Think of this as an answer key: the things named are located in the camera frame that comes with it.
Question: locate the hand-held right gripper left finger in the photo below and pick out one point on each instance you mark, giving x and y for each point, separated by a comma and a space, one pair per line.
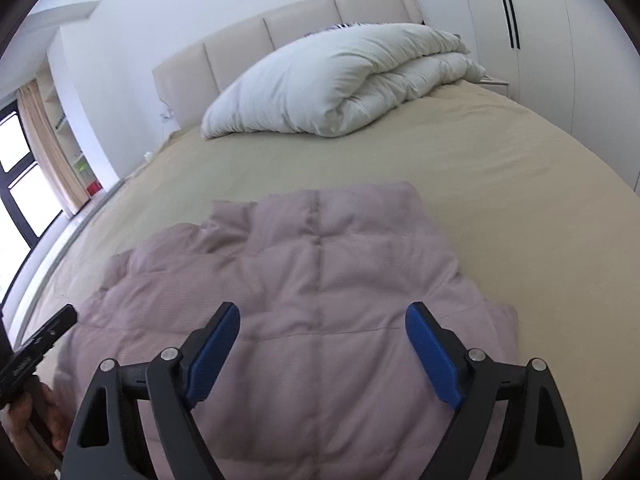
212, 355

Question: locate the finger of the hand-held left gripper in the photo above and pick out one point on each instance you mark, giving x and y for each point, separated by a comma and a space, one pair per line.
52, 329

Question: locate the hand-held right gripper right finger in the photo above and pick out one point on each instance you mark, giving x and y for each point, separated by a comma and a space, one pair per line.
435, 355

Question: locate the mauve hooded puffer jacket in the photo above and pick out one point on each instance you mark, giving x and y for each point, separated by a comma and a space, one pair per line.
320, 285

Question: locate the person's left hand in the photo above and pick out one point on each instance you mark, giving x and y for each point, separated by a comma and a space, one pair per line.
59, 420

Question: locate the white window sill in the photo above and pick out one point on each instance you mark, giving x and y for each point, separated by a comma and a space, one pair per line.
55, 240

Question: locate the red box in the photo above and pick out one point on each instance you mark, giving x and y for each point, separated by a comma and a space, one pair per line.
94, 188

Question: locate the green plastic container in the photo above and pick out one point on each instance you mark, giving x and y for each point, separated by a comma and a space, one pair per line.
83, 169

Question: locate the beige curtain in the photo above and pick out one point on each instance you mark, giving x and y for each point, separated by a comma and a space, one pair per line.
50, 150

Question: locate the bed with beige sheet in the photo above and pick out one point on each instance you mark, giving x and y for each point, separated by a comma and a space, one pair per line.
450, 160

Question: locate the black framed window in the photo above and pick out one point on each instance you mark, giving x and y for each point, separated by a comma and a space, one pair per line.
20, 135

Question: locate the white nightstand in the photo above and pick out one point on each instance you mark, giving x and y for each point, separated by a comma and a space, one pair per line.
492, 82

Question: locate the white folded duvet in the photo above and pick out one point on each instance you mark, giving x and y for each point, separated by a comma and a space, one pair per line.
325, 75

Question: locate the beige padded headboard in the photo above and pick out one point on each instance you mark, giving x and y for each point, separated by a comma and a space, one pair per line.
240, 45

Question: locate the white wardrobe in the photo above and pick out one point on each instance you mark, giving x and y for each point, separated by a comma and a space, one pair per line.
575, 60

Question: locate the zebra striped pillow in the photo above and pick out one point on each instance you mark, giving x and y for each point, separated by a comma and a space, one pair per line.
345, 25

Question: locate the white wall shelf unit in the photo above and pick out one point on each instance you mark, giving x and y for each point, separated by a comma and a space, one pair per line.
65, 110

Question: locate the wall socket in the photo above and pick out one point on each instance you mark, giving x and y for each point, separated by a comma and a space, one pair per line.
165, 115

